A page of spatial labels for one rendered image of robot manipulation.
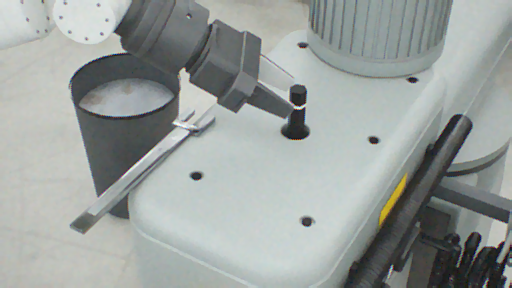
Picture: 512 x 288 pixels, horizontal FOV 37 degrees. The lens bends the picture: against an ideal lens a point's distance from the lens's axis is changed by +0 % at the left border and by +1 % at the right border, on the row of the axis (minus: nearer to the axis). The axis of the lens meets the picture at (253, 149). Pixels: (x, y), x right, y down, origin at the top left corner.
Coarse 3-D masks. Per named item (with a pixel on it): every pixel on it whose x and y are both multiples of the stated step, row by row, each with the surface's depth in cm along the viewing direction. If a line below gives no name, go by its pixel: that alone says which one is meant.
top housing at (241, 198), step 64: (320, 64) 107; (256, 128) 96; (320, 128) 96; (384, 128) 96; (192, 192) 86; (256, 192) 87; (320, 192) 87; (384, 192) 92; (192, 256) 84; (256, 256) 80; (320, 256) 80
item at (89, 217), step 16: (192, 112) 97; (176, 128) 94; (192, 128) 94; (160, 144) 92; (176, 144) 92; (144, 160) 89; (160, 160) 90; (128, 176) 87; (144, 176) 88; (112, 192) 85; (96, 208) 83; (80, 224) 81
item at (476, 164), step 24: (504, 96) 158; (480, 120) 152; (504, 120) 152; (480, 144) 146; (504, 144) 147; (456, 168) 143; (480, 168) 145; (504, 168) 163; (432, 216) 141; (456, 216) 139; (480, 216) 153; (432, 264) 148
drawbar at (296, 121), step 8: (296, 88) 91; (304, 88) 91; (296, 96) 91; (304, 96) 91; (296, 104) 92; (304, 104) 92; (296, 112) 93; (304, 112) 93; (288, 120) 95; (296, 120) 93; (304, 120) 94; (288, 128) 95; (296, 128) 94; (288, 136) 96; (296, 136) 95
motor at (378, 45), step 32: (320, 0) 104; (352, 0) 99; (384, 0) 97; (416, 0) 98; (448, 0) 102; (320, 32) 105; (352, 32) 101; (384, 32) 100; (416, 32) 101; (352, 64) 104; (384, 64) 103; (416, 64) 104
